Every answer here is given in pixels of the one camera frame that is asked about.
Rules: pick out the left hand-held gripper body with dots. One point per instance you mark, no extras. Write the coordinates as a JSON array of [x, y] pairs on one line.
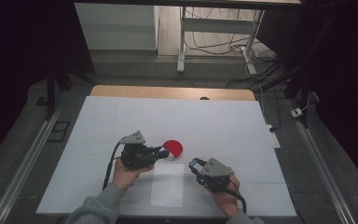
[[135, 157]]

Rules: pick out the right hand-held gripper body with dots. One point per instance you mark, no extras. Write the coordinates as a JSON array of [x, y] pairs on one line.
[[216, 179]]

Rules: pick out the blue stamp cap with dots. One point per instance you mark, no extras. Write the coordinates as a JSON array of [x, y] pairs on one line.
[[193, 162]]

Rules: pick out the round red ink pad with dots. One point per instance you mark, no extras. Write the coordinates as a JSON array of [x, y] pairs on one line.
[[174, 147]]

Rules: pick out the person's left hand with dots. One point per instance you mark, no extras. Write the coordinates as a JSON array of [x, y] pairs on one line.
[[124, 177]]

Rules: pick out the person's right hand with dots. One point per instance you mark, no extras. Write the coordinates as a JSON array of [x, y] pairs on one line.
[[228, 200]]

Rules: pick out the white paper sheet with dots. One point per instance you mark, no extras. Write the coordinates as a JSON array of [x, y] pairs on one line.
[[167, 189]]

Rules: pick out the large white table cover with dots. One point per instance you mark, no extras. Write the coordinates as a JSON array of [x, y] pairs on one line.
[[199, 124]]

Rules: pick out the white power strip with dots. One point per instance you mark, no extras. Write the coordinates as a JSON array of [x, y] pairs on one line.
[[275, 140]]

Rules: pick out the small white adapter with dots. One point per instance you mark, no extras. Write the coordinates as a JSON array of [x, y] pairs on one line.
[[296, 112]]

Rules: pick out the black metal stand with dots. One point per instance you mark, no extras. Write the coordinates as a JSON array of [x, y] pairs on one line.
[[50, 93], [303, 93]]

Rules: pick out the small dark floor plate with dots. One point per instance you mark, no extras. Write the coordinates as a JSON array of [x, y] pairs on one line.
[[41, 101]]

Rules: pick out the dark curtain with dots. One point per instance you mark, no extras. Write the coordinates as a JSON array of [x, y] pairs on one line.
[[12, 62], [348, 77]]

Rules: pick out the black floor frame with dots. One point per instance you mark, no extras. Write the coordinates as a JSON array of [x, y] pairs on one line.
[[57, 140]]

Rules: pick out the metal floor rail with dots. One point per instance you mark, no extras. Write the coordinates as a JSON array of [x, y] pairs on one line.
[[21, 171], [323, 174]]

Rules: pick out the white desk frame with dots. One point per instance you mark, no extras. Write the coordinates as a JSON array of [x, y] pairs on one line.
[[217, 25]]

